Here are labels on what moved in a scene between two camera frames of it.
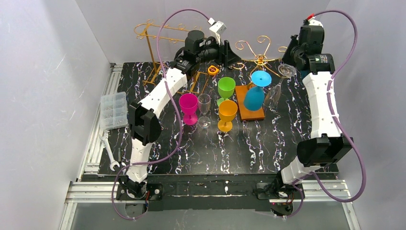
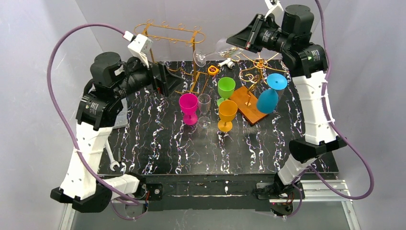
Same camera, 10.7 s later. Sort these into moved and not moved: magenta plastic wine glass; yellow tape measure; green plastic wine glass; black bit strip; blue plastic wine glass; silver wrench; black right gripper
Moved: black right gripper; blue plastic wine glass
Not moved: yellow tape measure; magenta plastic wine glass; silver wrench; green plastic wine glass; black bit strip
